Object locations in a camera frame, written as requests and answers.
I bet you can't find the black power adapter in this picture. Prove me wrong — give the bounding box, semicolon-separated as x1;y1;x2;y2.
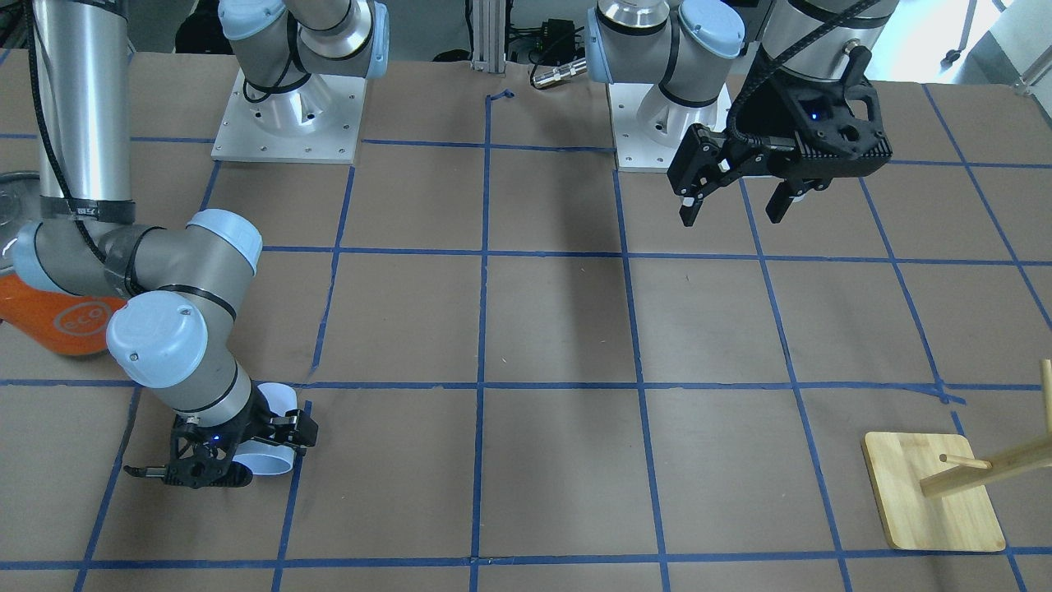
531;19;576;65

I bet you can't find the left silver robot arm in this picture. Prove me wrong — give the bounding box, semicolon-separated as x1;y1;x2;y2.
584;1;897;226

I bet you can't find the wooden cup rack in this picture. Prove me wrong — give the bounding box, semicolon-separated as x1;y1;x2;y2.
861;358;1052;552

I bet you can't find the metal cable connector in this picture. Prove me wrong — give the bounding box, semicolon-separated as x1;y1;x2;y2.
530;58;588;90

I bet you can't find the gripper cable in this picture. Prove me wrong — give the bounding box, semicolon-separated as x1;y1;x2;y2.
727;0;884;149

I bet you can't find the aluminium frame post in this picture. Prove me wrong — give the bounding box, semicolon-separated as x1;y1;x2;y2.
465;0;508;77

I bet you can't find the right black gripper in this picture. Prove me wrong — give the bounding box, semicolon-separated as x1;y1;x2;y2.
123;386;319;488

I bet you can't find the orange can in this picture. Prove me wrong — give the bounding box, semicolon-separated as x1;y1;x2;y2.
0;169;128;358

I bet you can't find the light blue cup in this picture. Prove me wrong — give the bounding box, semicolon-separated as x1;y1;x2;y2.
232;382;299;476

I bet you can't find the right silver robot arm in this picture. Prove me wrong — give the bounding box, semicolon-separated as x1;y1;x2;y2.
5;1;390;488

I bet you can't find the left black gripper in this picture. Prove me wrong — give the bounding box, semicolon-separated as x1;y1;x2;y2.
667;45;892;228

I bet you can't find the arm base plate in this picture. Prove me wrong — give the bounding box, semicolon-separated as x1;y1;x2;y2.
211;72;367;164
607;83;731;173

